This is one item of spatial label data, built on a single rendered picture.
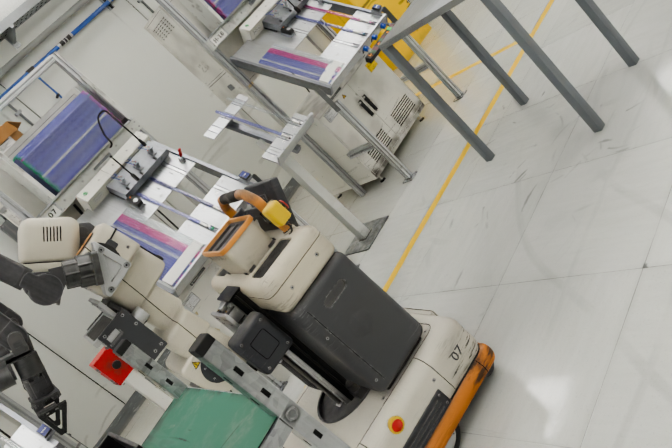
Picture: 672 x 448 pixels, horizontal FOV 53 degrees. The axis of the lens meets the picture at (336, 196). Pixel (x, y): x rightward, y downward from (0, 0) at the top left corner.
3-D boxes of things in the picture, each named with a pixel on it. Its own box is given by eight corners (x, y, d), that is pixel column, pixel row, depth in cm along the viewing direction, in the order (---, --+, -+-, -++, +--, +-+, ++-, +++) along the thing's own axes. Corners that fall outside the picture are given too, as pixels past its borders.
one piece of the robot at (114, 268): (129, 263, 176) (91, 241, 173) (132, 263, 172) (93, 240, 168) (107, 296, 173) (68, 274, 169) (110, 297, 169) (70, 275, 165)
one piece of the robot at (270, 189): (271, 245, 234) (245, 186, 232) (313, 242, 202) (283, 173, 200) (244, 259, 229) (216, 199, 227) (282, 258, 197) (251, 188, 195)
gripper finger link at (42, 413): (51, 444, 156) (33, 409, 155) (47, 437, 162) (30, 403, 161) (79, 427, 159) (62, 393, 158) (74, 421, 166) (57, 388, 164)
